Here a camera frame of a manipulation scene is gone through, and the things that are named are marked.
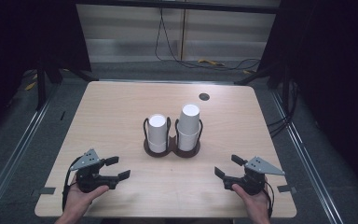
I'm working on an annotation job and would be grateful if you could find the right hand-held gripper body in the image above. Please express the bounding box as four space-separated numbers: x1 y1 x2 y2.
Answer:
223 156 286 196

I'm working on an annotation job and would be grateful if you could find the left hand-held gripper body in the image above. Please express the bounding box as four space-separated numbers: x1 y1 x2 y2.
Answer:
70 148 119 193

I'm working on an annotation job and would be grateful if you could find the short white cup stack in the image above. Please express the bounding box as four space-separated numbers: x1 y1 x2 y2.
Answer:
147 113 168 154

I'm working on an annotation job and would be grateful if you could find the dark double cup holder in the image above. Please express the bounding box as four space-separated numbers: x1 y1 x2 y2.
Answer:
143 116 204 159

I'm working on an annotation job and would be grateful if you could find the tall white cup stack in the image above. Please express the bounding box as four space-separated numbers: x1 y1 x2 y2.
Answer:
177 103 200 152

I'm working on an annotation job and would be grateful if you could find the person's right hand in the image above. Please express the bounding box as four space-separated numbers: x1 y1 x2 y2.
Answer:
231 180 271 222

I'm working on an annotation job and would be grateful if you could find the person's left hand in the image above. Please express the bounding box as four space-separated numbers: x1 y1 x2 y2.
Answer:
63 176 110 220

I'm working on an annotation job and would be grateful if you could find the grey tape strip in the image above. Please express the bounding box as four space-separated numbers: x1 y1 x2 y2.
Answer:
277 184 297 194
32 187 57 197

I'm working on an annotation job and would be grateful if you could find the black stand leg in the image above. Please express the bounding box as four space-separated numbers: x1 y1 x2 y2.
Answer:
234 65 282 87

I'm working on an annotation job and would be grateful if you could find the black metal stand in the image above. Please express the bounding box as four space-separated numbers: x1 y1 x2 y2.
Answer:
34 61 63 112

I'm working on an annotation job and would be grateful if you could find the black curtain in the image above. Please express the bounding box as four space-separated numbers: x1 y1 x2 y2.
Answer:
257 0 358 200
0 0 92 138

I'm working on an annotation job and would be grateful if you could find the black overhead bar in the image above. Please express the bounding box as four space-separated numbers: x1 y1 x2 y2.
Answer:
74 0 282 15

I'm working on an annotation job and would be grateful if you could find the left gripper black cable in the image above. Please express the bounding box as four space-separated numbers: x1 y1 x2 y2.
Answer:
62 156 82 213

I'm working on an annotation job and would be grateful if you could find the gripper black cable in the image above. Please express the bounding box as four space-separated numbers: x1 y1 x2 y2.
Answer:
262 179 275 218
62 156 82 213

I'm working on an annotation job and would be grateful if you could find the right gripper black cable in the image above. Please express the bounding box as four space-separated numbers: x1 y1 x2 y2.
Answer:
262 179 275 218

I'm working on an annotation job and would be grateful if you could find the metal floor rail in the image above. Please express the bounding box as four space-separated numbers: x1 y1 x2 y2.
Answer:
0 83 62 217
269 89 337 224

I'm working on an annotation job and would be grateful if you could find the bundle of black floor cables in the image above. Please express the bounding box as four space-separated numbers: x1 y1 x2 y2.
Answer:
267 78 300 138

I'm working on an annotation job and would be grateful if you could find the black hanging wall cable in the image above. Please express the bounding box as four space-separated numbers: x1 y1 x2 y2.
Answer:
154 7 262 72

